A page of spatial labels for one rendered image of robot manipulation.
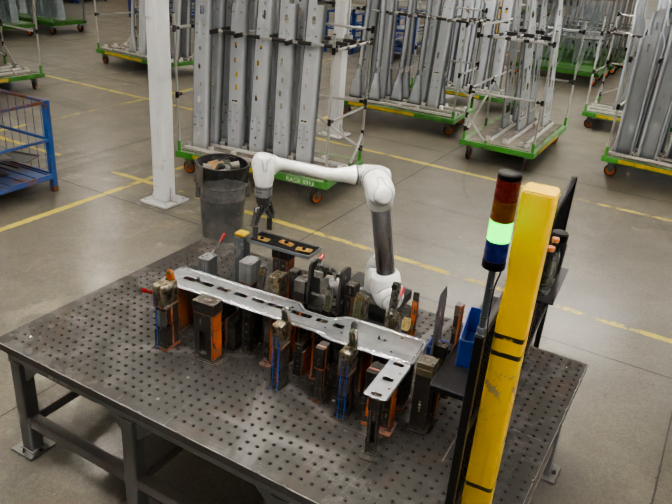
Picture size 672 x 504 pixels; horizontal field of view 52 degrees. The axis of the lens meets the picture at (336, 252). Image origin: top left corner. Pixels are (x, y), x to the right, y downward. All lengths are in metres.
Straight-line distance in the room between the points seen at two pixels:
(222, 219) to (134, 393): 3.18
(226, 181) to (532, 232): 4.24
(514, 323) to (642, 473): 2.29
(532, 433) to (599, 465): 1.15
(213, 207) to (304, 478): 3.76
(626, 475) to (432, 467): 1.67
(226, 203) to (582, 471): 3.64
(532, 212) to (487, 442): 0.86
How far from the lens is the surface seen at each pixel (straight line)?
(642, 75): 9.57
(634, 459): 4.50
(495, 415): 2.47
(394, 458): 2.97
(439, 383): 2.85
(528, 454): 3.14
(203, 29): 7.82
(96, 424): 4.28
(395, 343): 3.11
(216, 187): 6.09
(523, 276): 2.20
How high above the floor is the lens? 2.65
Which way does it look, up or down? 25 degrees down
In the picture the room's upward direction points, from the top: 4 degrees clockwise
